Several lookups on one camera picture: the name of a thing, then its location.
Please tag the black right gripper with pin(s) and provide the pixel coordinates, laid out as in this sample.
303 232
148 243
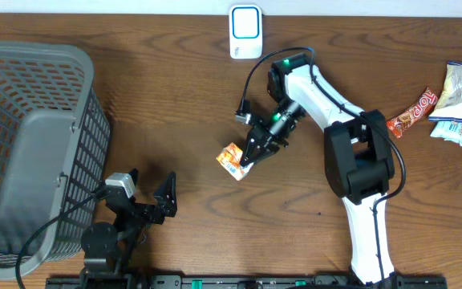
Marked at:
266 144

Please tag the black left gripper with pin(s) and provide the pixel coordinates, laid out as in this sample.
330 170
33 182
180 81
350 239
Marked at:
158 215

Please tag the small orange snack box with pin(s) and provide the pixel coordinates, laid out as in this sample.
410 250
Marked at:
229 159

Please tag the red Top chocolate bar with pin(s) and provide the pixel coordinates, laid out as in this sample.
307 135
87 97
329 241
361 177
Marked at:
401 123

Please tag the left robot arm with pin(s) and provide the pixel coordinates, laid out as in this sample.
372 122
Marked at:
108 246

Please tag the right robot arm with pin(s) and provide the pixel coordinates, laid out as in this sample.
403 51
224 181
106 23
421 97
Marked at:
357 154

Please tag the white barcode scanner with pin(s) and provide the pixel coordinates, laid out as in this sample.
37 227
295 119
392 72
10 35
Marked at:
245 31

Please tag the grey plastic shopping basket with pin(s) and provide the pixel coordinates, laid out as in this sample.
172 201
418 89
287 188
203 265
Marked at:
54 139

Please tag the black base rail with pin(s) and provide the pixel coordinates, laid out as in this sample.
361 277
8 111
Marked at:
178 282

